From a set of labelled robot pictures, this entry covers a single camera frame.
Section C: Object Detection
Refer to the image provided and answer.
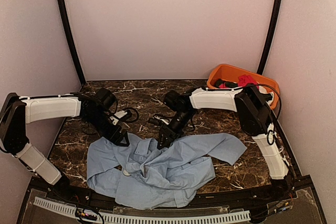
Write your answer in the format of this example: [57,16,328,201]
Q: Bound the orange plastic basin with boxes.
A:
[206,64,280,110]

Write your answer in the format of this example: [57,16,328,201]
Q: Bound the white slotted cable duct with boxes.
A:
[33,197,251,224]

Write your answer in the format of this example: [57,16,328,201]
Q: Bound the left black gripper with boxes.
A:
[85,110,130,146]

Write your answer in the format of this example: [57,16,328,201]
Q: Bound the round white brooch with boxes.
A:
[122,169,131,176]

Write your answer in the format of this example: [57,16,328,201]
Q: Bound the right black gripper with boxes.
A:
[157,109,195,148]

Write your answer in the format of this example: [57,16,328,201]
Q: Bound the red and white clothes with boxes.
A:
[214,74,275,105]

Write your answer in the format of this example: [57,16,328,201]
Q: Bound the left black frame post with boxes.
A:
[57,0,86,86]

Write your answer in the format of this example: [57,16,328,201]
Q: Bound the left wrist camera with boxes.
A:
[110,108,140,125]

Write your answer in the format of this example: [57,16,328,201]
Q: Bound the black front rail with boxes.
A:
[29,174,314,218]

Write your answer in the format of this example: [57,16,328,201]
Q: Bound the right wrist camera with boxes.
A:
[148,114,172,126]

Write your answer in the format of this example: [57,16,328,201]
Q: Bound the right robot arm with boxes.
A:
[158,84,289,200]

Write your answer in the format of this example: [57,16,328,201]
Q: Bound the black frame post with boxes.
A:
[57,0,86,86]
[257,0,282,75]

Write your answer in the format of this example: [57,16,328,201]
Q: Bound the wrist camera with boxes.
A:
[110,108,140,125]
[148,114,172,126]

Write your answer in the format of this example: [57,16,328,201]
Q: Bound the light blue button shirt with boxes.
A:
[86,132,248,211]

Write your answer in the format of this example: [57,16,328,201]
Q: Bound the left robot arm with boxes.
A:
[1,88,131,201]

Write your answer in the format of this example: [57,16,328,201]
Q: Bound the right black frame post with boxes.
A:
[257,0,282,75]

